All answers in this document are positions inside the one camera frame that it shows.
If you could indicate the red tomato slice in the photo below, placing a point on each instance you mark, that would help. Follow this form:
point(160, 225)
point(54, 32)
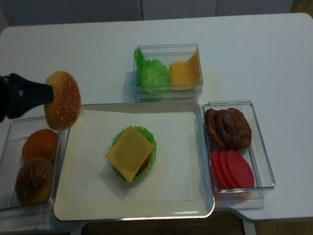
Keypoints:
point(217, 171)
point(239, 170)
point(228, 178)

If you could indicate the green lettuce leaf in box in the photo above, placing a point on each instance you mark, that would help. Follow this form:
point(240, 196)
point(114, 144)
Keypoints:
point(153, 76)

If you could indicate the plain brown bun in box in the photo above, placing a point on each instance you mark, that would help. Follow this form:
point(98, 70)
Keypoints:
point(41, 144)

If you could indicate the sesame bun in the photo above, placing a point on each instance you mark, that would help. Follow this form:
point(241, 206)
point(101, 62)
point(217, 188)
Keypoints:
point(64, 110)
point(33, 182)

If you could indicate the left red tomato slice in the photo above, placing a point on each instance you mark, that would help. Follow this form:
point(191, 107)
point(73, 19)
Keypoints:
point(217, 171)

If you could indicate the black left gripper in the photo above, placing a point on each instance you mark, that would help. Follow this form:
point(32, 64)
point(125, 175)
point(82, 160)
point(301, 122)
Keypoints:
point(19, 95)

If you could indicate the right brown meat patty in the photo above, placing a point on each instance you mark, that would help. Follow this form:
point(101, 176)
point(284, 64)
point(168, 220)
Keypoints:
point(237, 128)

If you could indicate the lettuce leaf under burger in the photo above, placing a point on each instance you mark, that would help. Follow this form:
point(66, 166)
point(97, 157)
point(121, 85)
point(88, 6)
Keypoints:
point(149, 136)

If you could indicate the yellow cheese slice stack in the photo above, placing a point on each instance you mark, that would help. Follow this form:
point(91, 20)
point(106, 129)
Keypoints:
point(184, 75)

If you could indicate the yellow cheese slice on burger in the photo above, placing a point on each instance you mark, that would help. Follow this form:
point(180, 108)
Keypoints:
point(129, 152)

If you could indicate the brown meat patty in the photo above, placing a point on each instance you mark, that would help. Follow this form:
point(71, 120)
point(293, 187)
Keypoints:
point(237, 128)
point(210, 126)
point(222, 131)

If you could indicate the sesame bun in box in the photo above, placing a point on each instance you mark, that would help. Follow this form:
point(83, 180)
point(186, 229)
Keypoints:
point(33, 182)

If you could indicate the white serving tray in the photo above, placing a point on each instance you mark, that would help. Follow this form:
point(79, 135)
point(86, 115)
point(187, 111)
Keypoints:
point(177, 186)

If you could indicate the right red tomato slice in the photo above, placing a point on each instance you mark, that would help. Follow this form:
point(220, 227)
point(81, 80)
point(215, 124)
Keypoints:
point(239, 170)

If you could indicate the clear bun box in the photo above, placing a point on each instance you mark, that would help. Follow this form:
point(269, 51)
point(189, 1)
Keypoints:
point(11, 161)

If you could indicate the middle red tomato slice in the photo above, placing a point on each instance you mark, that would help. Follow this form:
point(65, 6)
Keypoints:
point(228, 178)

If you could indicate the brown patty in burger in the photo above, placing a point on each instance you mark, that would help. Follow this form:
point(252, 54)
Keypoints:
point(143, 166)

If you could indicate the clear patty and tomato box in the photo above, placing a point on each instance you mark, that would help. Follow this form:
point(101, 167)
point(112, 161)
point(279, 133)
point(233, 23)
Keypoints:
point(255, 155)

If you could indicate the clear lettuce and cheese box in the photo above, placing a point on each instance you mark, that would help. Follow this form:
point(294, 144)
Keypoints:
point(167, 54)

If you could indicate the sesame top bun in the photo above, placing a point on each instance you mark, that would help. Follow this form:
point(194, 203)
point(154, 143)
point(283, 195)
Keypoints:
point(64, 110)

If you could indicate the middle brown meat patty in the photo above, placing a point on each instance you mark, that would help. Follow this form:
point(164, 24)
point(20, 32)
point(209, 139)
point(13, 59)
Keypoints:
point(222, 131)

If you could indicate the left brown meat patty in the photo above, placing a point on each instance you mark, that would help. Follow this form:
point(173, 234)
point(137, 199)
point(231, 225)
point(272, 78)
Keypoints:
point(210, 126)

